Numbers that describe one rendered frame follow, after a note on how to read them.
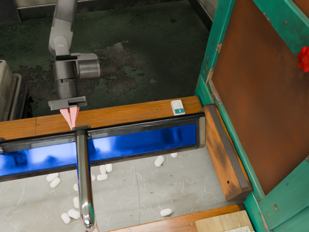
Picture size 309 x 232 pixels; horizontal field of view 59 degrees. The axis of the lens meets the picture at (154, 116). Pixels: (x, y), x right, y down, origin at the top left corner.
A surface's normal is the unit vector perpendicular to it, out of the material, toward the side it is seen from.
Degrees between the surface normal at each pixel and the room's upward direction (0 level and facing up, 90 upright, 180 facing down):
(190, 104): 0
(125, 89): 0
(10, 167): 58
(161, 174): 0
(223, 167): 66
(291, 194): 90
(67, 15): 33
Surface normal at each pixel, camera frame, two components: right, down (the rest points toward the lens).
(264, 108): -0.98, 0.14
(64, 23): 0.44, -0.01
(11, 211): 0.05, -0.59
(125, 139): 0.21, 0.36
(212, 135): -0.88, -0.10
